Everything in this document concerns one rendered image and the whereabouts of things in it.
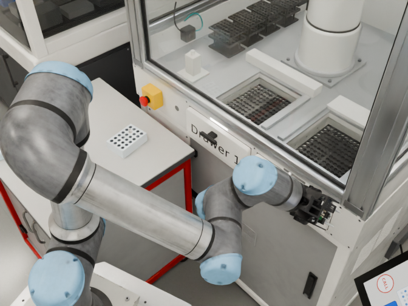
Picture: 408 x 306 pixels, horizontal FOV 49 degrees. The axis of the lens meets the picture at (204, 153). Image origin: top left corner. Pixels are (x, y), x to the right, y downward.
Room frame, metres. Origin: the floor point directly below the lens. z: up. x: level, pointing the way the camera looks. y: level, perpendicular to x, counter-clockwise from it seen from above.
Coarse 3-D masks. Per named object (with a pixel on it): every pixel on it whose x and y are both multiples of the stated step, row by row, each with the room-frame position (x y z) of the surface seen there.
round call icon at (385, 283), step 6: (378, 276) 0.51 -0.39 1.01; (384, 276) 0.51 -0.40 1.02; (390, 276) 0.50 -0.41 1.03; (378, 282) 0.50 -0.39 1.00; (384, 282) 0.49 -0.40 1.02; (390, 282) 0.49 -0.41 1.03; (378, 288) 0.49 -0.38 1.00; (384, 288) 0.48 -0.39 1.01; (390, 288) 0.48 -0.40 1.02; (396, 288) 0.47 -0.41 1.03; (384, 294) 0.47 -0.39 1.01
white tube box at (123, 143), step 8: (128, 128) 1.24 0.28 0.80; (136, 128) 1.24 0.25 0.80; (120, 136) 1.20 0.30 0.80; (128, 136) 1.20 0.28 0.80; (136, 136) 1.20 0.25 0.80; (144, 136) 1.21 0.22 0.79; (112, 144) 1.16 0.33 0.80; (120, 144) 1.16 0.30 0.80; (128, 144) 1.16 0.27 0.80; (136, 144) 1.17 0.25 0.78; (120, 152) 1.13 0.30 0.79; (128, 152) 1.14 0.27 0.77
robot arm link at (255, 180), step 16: (240, 160) 0.61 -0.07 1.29; (256, 160) 0.59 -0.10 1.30; (240, 176) 0.58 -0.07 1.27; (256, 176) 0.56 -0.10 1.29; (272, 176) 0.57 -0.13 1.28; (288, 176) 0.61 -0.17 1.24; (240, 192) 0.57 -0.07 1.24; (256, 192) 0.55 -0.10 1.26; (272, 192) 0.56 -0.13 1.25; (288, 192) 0.58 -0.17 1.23
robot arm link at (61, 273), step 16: (48, 256) 0.53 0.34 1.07; (64, 256) 0.53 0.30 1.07; (80, 256) 0.55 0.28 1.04; (32, 272) 0.50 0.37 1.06; (48, 272) 0.50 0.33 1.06; (64, 272) 0.50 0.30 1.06; (80, 272) 0.50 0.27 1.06; (32, 288) 0.46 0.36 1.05; (48, 288) 0.46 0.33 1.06; (64, 288) 0.46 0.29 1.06; (80, 288) 0.47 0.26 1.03; (48, 304) 0.43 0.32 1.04; (64, 304) 0.44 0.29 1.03; (80, 304) 0.46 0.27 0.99
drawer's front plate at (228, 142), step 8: (192, 112) 1.18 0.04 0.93; (192, 120) 1.18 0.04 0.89; (200, 120) 1.15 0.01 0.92; (208, 120) 1.14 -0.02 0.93; (192, 128) 1.18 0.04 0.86; (200, 128) 1.15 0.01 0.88; (208, 128) 1.12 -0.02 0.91; (216, 128) 1.10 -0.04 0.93; (200, 136) 1.15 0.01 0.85; (224, 136) 1.07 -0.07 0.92; (232, 136) 1.06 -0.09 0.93; (208, 144) 1.12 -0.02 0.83; (224, 144) 1.06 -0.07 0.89; (232, 144) 1.04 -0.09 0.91; (240, 144) 1.02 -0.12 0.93; (216, 152) 1.09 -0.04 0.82; (224, 152) 1.06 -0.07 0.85; (232, 152) 1.04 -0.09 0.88; (240, 152) 1.01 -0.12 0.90; (248, 152) 1.00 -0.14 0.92; (232, 160) 1.04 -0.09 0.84
